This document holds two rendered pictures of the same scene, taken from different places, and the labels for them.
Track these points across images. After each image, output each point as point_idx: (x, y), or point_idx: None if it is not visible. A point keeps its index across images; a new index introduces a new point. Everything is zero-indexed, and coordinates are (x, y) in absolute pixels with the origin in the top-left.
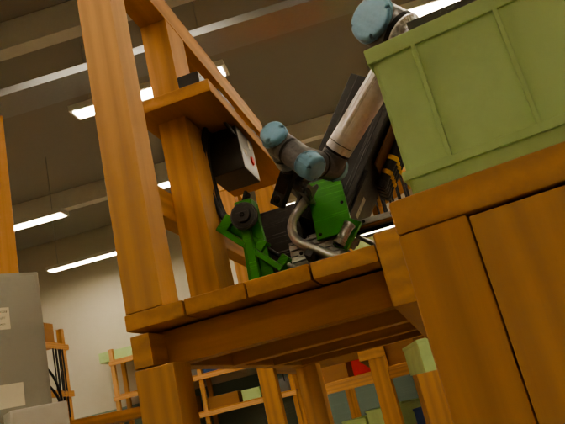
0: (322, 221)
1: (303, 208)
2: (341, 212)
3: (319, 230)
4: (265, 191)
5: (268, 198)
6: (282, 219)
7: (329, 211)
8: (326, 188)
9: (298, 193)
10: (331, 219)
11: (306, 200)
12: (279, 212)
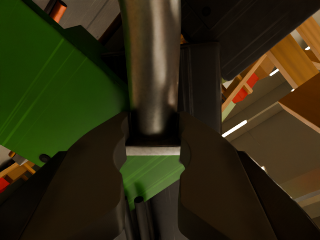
0: (33, 62)
1: (130, 81)
2: (9, 130)
3: (5, 12)
4: (302, 74)
5: (295, 68)
6: (249, 0)
7: (50, 113)
8: (126, 174)
9: (183, 151)
10: (13, 91)
11: (107, 135)
12: (271, 24)
